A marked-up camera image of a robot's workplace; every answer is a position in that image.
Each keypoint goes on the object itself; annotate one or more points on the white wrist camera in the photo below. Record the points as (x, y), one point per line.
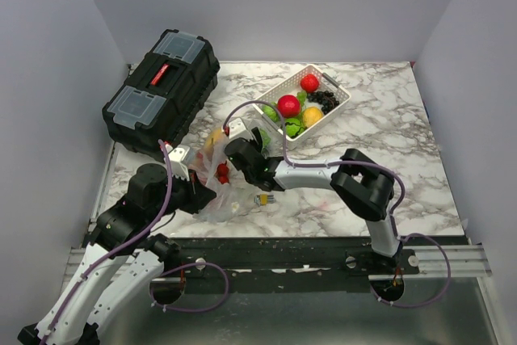
(236, 128)
(180, 158)

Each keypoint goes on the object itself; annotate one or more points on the yellow hex key set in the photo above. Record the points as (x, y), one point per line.
(264, 199)

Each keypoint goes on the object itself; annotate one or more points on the green fake watermelon ball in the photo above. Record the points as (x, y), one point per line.
(294, 127)

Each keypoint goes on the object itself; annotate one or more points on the white perforated plastic basket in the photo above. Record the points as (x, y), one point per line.
(291, 86)

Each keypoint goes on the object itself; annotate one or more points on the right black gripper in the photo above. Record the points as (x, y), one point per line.
(258, 136)

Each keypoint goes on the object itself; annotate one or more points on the red fake peach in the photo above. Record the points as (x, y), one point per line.
(289, 106)

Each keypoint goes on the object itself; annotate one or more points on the black metal mounting rail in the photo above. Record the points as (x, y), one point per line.
(286, 265)

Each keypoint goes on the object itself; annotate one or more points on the red lychee fruit bunch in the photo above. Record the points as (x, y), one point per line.
(222, 173)

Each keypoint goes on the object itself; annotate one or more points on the yellow orange fake mango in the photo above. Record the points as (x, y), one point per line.
(213, 139)

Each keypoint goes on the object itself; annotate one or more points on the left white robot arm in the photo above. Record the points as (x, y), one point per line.
(121, 257)

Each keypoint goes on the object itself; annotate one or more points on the green fake grape bunch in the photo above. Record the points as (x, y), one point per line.
(301, 96)

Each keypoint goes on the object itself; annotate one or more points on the clear plastic bag of fruits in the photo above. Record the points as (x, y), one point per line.
(231, 200)

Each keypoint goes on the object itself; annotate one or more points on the red fake apple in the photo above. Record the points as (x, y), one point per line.
(309, 83)

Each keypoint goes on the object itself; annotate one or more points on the green fake apple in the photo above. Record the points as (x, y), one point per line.
(271, 112)

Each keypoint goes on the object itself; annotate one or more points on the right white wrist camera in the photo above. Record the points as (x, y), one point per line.
(236, 128)

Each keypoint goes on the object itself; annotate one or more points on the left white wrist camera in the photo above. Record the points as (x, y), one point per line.
(180, 158)

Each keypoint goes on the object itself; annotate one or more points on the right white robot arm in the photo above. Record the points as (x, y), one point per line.
(365, 187)

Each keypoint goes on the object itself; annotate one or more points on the dark purple fake grapes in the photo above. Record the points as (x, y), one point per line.
(325, 99)

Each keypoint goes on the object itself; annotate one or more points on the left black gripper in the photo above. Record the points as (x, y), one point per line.
(200, 195)

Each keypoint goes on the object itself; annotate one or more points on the black plastic toolbox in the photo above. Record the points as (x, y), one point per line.
(162, 96)

